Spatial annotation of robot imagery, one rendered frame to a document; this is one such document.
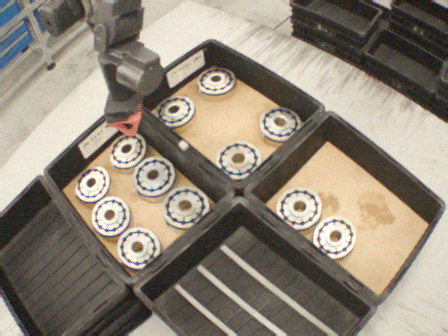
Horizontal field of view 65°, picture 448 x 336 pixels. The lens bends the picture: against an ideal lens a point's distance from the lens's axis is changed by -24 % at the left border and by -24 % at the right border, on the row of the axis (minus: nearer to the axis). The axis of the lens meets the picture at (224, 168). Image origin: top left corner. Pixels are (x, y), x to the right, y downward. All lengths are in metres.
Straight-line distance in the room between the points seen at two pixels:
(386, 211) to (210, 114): 0.52
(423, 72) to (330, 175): 1.20
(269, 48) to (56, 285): 1.06
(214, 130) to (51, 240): 0.52
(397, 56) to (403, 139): 0.88
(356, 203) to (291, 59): 0.64
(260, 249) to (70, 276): 0.46
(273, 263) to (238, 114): 0.40
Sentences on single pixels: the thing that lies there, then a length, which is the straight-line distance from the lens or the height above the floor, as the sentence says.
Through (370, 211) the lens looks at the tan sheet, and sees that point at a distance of 1.01.
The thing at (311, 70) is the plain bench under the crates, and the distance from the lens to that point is 1.45.
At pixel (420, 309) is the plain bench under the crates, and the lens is 1.10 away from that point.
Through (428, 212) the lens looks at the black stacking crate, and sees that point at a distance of 1.01.
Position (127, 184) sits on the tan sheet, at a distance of 1.07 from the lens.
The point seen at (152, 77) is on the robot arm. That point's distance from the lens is 0.68.
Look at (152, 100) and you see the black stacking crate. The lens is 1.17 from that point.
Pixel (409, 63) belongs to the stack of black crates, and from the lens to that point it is 2.12.
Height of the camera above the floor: 1.70
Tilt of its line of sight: 56 degrees down
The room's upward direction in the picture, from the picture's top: 10 degrees counter-clockwise
